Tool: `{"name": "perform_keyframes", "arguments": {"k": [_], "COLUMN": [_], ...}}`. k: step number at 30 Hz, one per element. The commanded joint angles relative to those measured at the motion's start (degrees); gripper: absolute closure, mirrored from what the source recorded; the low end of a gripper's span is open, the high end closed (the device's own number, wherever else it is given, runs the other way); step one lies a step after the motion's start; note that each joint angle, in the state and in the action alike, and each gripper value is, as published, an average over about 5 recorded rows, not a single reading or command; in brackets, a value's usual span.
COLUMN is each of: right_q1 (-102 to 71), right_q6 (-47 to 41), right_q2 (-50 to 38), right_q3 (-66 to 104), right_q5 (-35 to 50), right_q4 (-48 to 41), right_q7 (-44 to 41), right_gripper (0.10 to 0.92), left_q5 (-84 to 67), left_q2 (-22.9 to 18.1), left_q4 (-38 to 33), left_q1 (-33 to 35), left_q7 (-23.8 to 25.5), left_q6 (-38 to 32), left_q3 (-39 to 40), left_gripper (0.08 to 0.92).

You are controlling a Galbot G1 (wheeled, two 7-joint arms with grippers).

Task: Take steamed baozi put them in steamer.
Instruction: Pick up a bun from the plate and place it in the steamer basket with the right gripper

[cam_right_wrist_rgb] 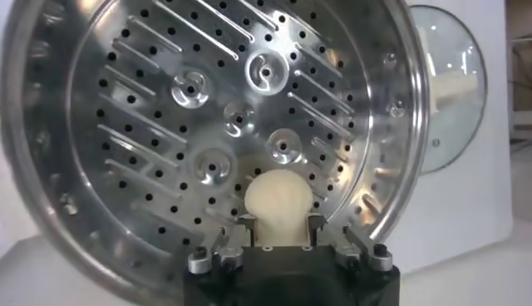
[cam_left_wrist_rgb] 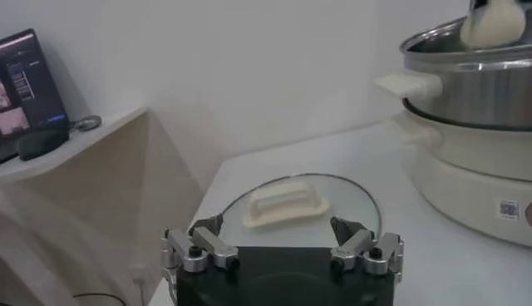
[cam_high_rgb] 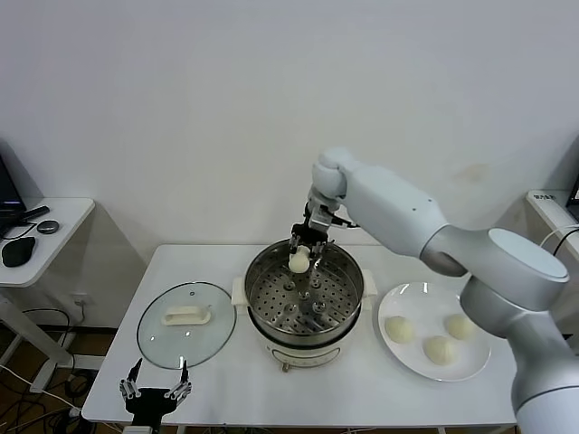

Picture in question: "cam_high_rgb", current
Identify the white steamed baozi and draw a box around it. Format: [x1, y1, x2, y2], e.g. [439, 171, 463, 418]
[288, 252, 312, 274]
[422, 335, 458, 365]
[384, 316, 415, 344]
[445, 314, 476, 341]

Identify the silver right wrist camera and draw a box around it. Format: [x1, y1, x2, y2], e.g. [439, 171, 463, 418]
[307, 203, 334, 232]

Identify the white floor cable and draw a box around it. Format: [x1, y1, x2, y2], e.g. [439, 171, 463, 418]
[0, 363, 82, 415]

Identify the black computer mouse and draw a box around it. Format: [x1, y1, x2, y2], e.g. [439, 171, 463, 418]
[1, 236, 37, 269]

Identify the black floor cable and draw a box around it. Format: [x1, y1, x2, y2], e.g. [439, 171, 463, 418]
[21, 308, 76, 358]

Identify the white hanging cable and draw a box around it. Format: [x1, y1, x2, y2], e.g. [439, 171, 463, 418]
[540, 225, 579, 248]

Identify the black laptop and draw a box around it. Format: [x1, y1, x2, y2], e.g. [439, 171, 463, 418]
[0, 153, 27, 240]

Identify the steel steamer pot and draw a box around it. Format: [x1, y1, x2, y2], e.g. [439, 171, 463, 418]
[231, 269, 377, 374]

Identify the glass pot lid cream handle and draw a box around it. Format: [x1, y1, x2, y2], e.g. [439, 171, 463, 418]
[136, 281, 238, 371]

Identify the steel steamer basket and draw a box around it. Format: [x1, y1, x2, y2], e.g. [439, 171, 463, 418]
[243, 238, 365, 347]

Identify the dark monitor on desk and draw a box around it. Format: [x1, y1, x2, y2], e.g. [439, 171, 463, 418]
[565, 174, 579, 223]

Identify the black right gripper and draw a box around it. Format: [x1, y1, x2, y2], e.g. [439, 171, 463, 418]
[289, 223, 330, 275]

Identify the white desk with label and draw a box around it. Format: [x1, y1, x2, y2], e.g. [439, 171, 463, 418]
[524, 188, 579, 254]

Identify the white round plate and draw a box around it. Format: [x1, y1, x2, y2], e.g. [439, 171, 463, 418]
[377, 282, 492, 382]

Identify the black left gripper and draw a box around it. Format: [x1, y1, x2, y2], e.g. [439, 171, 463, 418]
[119, 358, 195, 426]

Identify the black bar remote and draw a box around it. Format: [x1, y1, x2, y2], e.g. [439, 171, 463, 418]
[19, 205, 51, 223]

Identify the black cable with adapter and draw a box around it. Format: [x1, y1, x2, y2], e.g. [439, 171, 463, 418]
[552, 228, 579, 257]

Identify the white side table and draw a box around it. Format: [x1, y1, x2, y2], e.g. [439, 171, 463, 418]
[0, 197, 97, 394]

